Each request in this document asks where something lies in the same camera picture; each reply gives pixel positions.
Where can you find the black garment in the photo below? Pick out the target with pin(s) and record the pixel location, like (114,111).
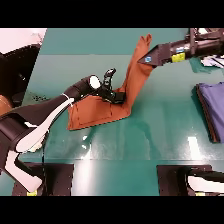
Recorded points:
(15,73)

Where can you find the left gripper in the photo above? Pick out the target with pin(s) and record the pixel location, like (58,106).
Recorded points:
(112,96)

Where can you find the orange shirt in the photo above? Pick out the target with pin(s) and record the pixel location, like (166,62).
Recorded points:
(100,111)

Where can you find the blue garment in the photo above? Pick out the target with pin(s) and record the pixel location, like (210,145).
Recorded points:
(215,106)

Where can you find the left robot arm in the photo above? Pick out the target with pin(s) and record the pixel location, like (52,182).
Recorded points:
(40,111)

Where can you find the white garment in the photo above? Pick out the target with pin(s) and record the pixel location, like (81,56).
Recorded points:
(215,61)

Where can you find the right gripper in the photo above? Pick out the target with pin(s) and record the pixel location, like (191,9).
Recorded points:
(175,50)

